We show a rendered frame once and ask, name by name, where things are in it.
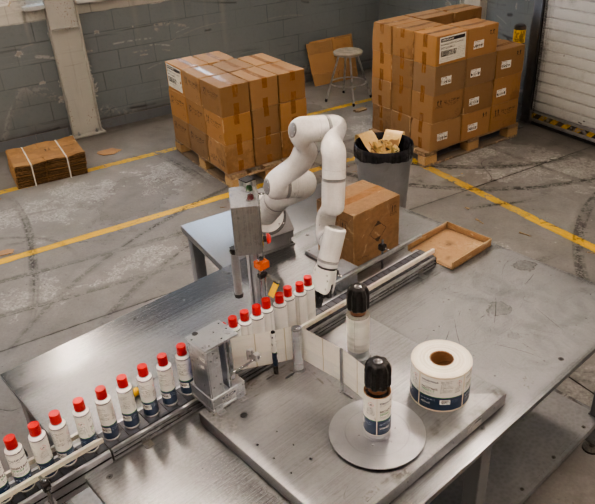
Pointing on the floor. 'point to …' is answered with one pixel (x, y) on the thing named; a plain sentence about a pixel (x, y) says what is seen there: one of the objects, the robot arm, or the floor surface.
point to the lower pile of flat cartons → (46, 162)
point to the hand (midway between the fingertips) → (318, 302)
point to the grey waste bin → (387, 176)
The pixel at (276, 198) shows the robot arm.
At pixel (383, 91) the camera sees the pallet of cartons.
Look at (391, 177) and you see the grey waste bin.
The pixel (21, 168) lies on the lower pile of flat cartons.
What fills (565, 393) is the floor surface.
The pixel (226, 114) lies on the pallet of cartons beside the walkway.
